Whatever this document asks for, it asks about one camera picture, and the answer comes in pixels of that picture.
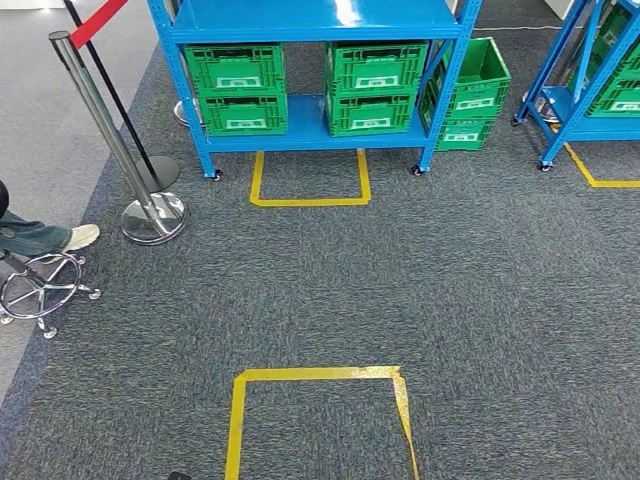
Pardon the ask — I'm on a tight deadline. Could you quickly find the white table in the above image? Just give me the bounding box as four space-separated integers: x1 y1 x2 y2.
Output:
543 0 577 22

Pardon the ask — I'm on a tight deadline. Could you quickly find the black stanchion post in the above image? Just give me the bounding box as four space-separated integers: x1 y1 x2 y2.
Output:
62 0 181 195

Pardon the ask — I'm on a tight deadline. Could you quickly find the person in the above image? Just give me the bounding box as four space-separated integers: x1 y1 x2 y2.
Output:
0 209 101 261

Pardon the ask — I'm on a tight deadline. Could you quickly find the green plastic crate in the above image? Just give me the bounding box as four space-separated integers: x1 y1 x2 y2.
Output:
183 42 287 100
325 92 419 139
593 3 640 68
583 59 640 120
433 115 497 153
325 40 430 100
198 92 290 138
418 36 512 122

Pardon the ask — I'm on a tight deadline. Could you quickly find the yellow floor tape frame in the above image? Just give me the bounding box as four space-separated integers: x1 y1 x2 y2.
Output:
223 364 421 480
563 141 640 191
248 148 373 209

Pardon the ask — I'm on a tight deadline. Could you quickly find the black seat chrome stool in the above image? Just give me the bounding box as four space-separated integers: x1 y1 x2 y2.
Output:
0 179 102 341

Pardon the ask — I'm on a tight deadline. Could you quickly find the red barrier belt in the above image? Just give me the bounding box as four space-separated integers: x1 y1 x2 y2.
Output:
69 0 131 52

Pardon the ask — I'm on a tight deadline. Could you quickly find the blue metal shelf rack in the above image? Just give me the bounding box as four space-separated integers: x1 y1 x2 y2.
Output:
146 0 485 182
510 0 640 174

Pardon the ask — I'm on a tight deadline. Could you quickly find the white floor cable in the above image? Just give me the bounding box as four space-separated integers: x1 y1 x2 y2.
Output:
471 24 567 34

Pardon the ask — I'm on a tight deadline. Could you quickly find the chrome stanchion post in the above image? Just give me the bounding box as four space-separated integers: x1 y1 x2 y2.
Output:
172 46 207 129
48 29 189 247
521 90 559 126

